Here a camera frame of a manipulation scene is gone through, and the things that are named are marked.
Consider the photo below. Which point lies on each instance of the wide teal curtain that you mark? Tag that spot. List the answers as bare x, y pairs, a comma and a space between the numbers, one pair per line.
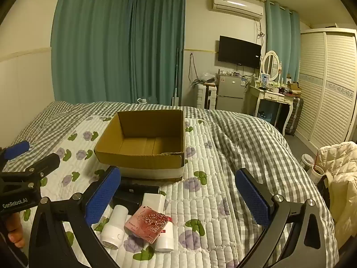
92, 42

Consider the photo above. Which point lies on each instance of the floral quilted mat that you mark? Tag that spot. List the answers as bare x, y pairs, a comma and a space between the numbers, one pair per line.
206, 209

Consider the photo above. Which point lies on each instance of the pink rose patterned box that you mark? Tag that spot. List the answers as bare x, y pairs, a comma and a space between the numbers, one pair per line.
149, 223

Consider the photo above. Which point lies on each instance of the dark suitcase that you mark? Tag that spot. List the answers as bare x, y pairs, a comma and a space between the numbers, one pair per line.
295, 114

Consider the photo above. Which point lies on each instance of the white jar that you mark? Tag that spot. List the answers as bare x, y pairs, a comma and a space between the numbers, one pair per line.
307, 163

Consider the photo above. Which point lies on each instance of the white air conditioner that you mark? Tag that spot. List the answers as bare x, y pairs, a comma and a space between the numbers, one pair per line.
237, 5

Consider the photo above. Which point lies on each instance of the narrow teal curtain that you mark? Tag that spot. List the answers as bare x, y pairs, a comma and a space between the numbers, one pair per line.
281, 39

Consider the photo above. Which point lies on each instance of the white bottle with red cap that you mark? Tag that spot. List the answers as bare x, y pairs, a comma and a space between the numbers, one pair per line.
165, 243

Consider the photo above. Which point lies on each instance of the white dressing table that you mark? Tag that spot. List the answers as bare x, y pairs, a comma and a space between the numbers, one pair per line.
272, 96

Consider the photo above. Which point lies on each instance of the white louvered wardrobe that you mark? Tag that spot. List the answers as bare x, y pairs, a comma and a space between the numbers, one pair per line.
326, 83

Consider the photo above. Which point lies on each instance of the black wall television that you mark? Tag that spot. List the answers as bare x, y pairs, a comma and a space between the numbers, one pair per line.
239, 51

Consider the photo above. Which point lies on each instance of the small white box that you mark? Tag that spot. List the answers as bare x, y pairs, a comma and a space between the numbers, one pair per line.
152, 201

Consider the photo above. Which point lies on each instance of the person's left hand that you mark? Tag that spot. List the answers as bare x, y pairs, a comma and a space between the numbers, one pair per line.
15, 230

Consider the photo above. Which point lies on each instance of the white quilted jacket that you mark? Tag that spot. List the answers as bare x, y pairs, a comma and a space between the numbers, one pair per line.
343, 173

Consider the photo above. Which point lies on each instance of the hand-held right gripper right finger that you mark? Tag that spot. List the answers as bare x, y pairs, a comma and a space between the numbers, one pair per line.
252, 198

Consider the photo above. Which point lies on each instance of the brown box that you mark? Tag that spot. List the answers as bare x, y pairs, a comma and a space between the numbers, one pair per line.
294, 88

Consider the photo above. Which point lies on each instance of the silver small fridge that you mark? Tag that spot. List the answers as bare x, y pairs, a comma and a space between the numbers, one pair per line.
230, 92

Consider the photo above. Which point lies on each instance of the small white appliance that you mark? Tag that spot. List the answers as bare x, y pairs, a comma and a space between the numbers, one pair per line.
142, 100

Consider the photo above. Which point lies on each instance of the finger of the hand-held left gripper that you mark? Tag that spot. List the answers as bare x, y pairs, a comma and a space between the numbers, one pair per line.
17, 148
46, 163

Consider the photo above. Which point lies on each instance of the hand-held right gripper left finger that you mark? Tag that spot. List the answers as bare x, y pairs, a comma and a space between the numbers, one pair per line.
103, 196

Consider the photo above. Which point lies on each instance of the black box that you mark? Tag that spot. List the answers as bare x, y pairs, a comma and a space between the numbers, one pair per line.
139, 186

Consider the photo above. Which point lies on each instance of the oval white mirror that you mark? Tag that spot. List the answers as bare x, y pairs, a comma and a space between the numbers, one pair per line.
271, 64

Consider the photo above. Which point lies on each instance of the cardboard box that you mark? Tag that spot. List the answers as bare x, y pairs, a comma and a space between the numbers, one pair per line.
145, 156

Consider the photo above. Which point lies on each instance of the black charger block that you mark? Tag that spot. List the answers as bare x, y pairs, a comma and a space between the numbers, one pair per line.
127, 198

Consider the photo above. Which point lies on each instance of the white cup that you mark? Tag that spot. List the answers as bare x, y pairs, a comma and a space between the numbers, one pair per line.
317, 174

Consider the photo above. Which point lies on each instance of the white mop pole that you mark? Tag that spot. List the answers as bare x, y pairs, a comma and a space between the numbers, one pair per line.
176, 78

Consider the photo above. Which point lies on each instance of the clear plastic bag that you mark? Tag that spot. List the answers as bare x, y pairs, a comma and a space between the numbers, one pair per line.
206, 77

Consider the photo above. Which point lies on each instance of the white suitcase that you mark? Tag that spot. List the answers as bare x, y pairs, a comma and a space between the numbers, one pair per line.
205, 96

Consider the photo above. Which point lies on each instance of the white cylinder bottle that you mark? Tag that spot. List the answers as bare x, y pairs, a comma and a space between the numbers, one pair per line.
114, 226

